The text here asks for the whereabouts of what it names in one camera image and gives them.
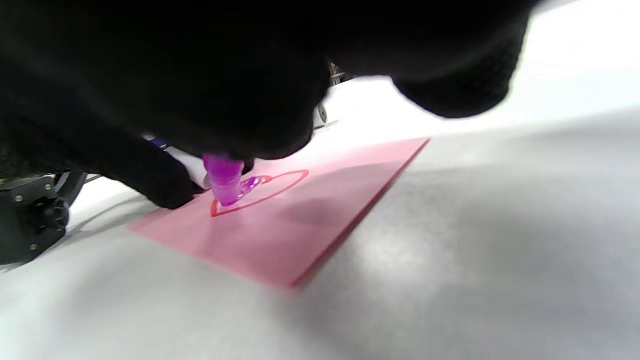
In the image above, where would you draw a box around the person's right hand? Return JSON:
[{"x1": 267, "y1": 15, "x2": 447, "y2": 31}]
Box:
[{"x1": 0, "y1": 0, "x2": 543, "y2": 161}]

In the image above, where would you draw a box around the black left hand controller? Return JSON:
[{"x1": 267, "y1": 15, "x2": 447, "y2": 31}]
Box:
[{"x1": 0, "y1": 171, "x2": 88, "y2": 266}]

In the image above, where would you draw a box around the person's left hand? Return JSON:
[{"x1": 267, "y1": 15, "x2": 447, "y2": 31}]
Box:
[{"x1": 0, "y1": 110, "x2": 206, "y2": 210}]

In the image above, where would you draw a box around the pink heart outline paper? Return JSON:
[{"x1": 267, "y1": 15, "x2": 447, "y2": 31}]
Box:
[{"x1": 127, "y1": 136, "x2": 432, "y2": 291}]

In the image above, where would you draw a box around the purple glitter glue pen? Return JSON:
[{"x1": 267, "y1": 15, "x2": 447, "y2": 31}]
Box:
[{"x1": 202, "y1": 154, "x2": 246, "y2": 207}]

